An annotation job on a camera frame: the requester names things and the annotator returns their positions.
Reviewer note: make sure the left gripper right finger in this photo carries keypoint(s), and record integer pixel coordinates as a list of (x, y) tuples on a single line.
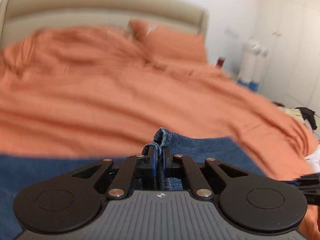
[(251, 202)]

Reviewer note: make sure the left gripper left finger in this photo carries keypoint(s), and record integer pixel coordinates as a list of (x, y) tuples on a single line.
[(72, 200)]

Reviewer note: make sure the right alpaca plush toy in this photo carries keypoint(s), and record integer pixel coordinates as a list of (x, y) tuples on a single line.
[(259, 69)]

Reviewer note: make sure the orange pillow with logo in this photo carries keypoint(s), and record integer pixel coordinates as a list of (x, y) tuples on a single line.
[(168, 43)]

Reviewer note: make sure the beige upholstered headboard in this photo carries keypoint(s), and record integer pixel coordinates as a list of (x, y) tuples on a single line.
[(19, 18)]

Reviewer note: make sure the blue denim jeans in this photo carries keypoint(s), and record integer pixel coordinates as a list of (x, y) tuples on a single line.
[(178, 188)]

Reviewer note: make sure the pile of clothes on floor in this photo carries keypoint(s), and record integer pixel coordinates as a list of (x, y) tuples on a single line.
[(304, 115)]

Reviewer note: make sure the white wardrobe doors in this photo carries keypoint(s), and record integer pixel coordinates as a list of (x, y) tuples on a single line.
[(290, 31)]

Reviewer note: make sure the dark red box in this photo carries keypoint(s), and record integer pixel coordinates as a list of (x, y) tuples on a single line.
[(220, 62)]

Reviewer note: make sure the orange duvet cover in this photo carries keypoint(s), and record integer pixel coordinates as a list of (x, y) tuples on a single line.
[(92, 93)]

